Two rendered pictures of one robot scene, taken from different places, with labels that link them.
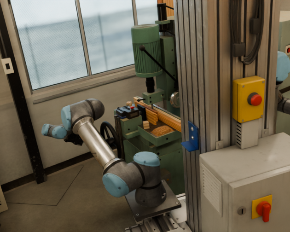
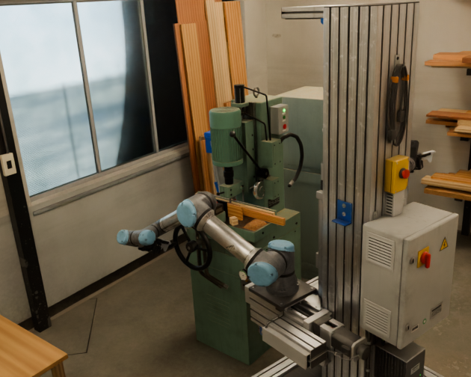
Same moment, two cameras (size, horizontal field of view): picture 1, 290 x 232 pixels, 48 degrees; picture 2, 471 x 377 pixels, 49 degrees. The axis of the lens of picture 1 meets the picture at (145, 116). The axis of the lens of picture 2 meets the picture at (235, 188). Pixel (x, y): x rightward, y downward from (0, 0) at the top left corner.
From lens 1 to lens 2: 1.16 m
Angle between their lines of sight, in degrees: 20
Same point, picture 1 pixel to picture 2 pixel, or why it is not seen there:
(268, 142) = (408, 209)
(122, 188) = (274, 275)
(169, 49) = (250, 134)
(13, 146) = (6, 280)
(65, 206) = (100, 351)
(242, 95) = (396, 170)
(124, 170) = (271, 257)
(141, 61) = (223, 149)
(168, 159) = not seen: hidden behind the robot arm
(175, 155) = not seen: hidden behind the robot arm
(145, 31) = (231, 115)
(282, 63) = not seen: hidden behind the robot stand
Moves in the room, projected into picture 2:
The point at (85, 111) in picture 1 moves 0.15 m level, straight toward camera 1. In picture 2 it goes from (206, 204) to (224, 214)
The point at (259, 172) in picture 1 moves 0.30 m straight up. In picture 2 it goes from (419, 230) to (425, 152)
